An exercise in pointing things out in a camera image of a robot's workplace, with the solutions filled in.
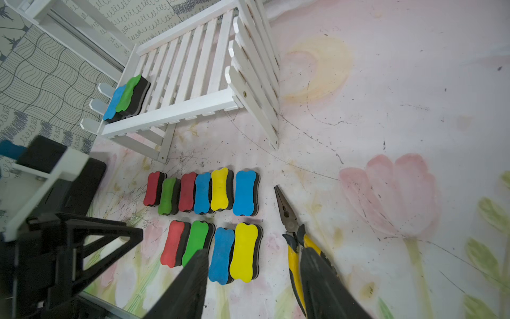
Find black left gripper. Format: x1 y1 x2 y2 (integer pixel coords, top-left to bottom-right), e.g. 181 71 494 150
1 213 143 318

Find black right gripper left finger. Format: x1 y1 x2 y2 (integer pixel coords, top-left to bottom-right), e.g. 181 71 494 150
144 249 209 318

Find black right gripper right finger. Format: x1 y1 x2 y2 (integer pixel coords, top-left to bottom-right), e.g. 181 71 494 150
300 248 371 318

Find blue eraser shelf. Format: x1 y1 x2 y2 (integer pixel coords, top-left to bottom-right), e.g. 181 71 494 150
193 172 212 215
103 85 126 123
232 170 260 216
209 227 235 285

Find green eraser shelf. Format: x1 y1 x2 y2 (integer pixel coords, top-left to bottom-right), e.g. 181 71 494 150
182 221 216 267
116 74 151 118
158 178 181 215

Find red eraser shelf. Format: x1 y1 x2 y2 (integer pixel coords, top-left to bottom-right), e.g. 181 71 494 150
143 171 167 207
160 220 191 268
179 172 198 212

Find yellow eraser shelf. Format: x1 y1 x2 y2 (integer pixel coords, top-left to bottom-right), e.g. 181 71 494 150
211 167 234 211
229 223 263 283

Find red eraser top shelf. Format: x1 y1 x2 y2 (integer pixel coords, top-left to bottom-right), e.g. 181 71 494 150
143 171 167 207
179 172 198 212

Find green eraser top shelf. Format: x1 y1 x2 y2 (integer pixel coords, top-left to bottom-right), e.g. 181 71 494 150
158 178 181 215

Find yellow eraser top shelf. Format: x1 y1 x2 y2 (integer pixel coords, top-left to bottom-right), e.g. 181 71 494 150
211 167 234 211

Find blue eraser top shelf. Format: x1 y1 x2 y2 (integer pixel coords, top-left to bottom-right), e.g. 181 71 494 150
193 172 212 215
232 170 260 216

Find white wooden slatted shelf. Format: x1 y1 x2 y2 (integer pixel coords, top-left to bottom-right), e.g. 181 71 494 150
7 1 280 163

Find black plastic case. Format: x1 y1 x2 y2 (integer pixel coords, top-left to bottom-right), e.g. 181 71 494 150
16 135 107 217

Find yellow handled pliers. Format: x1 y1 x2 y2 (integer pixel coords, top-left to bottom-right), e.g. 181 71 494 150
274 186 338 317

